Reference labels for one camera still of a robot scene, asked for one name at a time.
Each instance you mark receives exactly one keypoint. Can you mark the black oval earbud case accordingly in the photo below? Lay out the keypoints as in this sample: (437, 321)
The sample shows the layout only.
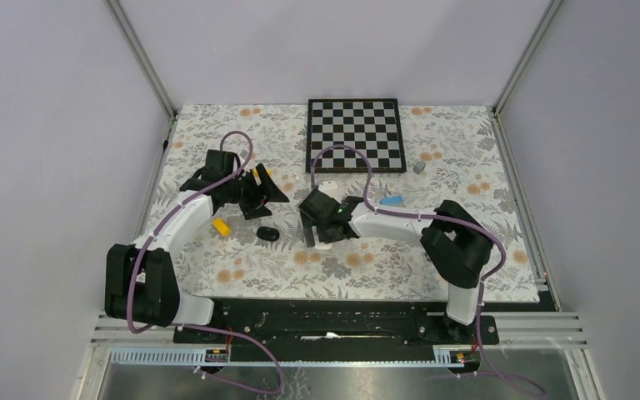
(268, 234)

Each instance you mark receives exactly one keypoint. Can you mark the black white checkerboard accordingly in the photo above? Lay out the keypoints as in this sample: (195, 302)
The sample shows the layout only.
(370, 125)

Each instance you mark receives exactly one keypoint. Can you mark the yellow block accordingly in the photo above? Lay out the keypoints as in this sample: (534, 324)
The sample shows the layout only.
(222, 228)

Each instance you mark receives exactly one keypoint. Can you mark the blue grey block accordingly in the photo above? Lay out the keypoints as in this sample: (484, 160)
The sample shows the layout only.
(393, 201)

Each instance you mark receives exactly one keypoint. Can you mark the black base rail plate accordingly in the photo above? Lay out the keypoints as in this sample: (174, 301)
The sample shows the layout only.
(337, 331)

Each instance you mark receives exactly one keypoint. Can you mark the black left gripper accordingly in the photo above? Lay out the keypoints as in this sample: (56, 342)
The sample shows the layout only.
(267, 191)

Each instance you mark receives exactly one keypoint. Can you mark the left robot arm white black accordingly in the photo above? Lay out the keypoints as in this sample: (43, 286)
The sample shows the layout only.
(141, 284)

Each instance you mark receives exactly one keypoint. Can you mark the white earbud charging case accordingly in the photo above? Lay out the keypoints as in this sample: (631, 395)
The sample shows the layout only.
(322, 246)

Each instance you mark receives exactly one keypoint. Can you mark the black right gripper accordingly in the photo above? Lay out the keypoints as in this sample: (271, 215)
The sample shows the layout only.
(307, 225)

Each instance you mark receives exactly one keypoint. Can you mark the floral patterned table mat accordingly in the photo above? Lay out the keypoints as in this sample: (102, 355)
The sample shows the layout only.
(463, 165)

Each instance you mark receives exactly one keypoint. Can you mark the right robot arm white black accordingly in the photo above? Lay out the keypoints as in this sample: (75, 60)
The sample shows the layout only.
(457, 246)

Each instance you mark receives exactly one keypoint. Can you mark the small grey cube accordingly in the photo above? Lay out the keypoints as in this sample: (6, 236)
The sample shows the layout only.
(419, 167)

